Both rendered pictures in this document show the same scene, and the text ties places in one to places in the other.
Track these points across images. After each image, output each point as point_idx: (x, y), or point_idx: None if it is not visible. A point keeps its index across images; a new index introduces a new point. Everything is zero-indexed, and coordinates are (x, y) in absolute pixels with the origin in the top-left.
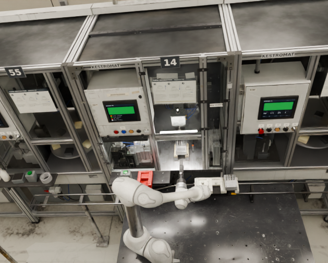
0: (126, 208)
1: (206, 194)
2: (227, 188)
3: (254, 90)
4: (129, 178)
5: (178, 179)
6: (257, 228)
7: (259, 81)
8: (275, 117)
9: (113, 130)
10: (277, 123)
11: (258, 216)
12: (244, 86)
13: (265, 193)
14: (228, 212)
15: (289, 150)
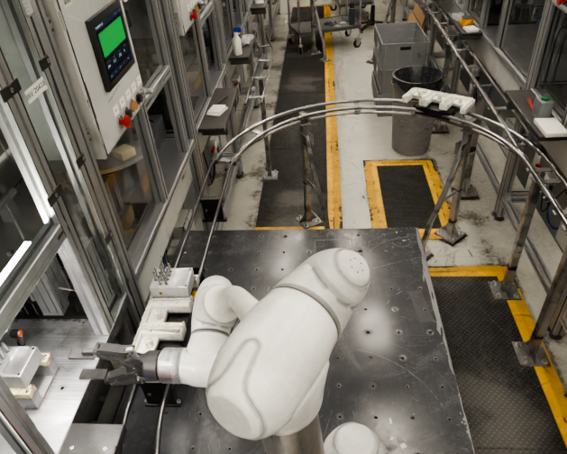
0: (314, 430)
1: (229, 283)
2: (189, 288)
3: (69, 2)
4: (237, 331)
5: (144, 366)
6: (270, 287)
7: None
8: (122, 71)
9: None
10: (126, 91)
11: (243, 283)
12: (47, 2)
13: (208, 247)
14: None
15: (153, 155)
